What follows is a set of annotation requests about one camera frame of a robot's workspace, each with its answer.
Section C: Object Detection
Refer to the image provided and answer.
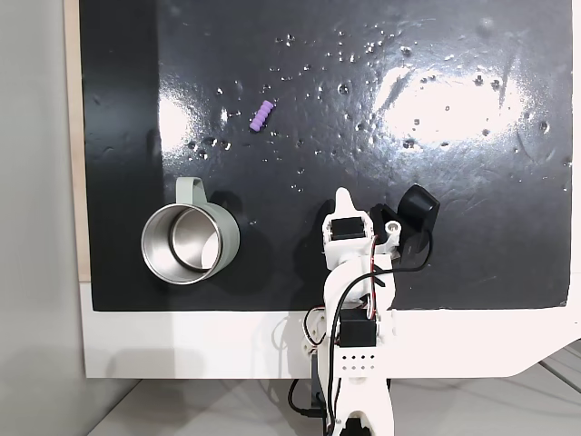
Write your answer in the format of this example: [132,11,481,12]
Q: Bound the purple ribbed pen grip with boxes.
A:
[248,100,276,134]

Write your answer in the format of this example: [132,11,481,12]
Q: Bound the black rubber table mat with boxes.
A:
[77,0,574,313]

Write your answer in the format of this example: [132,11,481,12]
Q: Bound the pale green steel mug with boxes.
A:
[140,175,241,286]

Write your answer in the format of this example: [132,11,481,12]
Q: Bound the black camera cable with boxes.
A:
[327,229,435,436]

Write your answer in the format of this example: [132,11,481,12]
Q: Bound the black oval camera box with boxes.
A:
[369,183,441,267]

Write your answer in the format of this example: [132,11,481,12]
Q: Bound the black base power cable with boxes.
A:
[288,375,329,421]

